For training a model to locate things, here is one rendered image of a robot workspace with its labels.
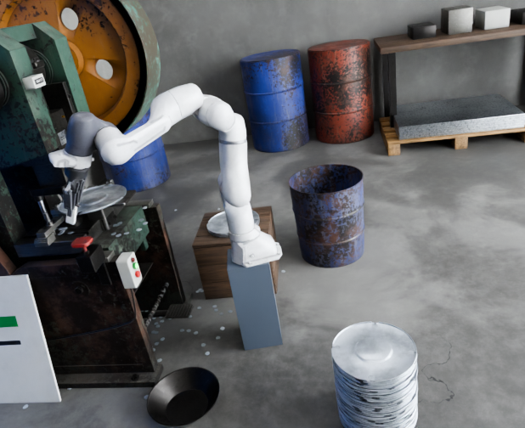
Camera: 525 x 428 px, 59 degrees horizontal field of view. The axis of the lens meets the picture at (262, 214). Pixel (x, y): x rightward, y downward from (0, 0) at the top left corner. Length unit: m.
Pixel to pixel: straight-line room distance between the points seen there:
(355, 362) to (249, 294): 0.60
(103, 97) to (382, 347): 1.65
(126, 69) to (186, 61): 3.02
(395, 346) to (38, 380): 1.53
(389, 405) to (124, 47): 1.78
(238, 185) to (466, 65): 3.82
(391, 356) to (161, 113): 1.14
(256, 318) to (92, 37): 1.45
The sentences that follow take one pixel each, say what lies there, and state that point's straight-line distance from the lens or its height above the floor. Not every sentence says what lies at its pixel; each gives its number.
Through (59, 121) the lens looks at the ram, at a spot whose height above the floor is 1.13.
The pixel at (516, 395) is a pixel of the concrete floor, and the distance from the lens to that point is 2.09.
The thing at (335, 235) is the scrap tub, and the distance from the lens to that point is 2.60.
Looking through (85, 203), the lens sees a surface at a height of 0.79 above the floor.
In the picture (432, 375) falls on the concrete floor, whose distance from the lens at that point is 2.10.
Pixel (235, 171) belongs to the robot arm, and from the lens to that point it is 1.82.
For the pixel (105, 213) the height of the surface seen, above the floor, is 0.72.
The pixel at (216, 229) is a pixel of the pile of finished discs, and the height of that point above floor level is 0.37.
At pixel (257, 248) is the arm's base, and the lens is 1.98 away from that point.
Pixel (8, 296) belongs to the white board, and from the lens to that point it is 2.25.
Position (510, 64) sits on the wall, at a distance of 5.42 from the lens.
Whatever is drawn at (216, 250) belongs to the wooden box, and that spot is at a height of 0.31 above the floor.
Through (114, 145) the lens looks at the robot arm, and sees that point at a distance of 1.57.
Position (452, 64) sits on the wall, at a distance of 5.26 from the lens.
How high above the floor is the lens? 1.51
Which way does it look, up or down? 26 degrees down
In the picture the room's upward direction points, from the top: 10 degrees counter-clockwise
